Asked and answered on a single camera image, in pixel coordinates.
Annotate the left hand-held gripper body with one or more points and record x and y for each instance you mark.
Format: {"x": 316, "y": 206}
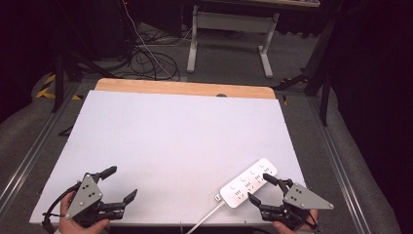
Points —
{"x": 85, "y": 196}

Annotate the person's right hand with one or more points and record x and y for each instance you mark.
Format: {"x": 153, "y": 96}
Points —
{"x": 293, "y": 227}

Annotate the white metal desk frame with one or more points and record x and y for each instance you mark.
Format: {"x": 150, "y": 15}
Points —
{"x": 232, "y": 35}

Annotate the yellow black floor tape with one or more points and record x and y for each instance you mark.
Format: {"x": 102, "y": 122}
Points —
{"x": 48, "y": 89}

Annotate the person's left hand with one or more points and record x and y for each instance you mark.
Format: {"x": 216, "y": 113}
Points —
{"x": 74, "y": 224}

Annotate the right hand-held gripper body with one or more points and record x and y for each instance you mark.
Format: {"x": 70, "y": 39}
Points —
{"x": 298, "y": 202}

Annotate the black metal stand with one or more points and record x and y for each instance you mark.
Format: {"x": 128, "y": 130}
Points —
{"x": 69, "y": 65}
{"x": 319, "y": 68}

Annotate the wooden table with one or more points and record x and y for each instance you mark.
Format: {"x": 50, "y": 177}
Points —
{"x": 181, "y": 87}

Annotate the white power strip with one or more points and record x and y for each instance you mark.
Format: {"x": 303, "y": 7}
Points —
{"x": 248, "y": 183}

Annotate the white board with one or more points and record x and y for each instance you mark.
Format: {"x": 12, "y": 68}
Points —
{"x": 162, "y": 143}

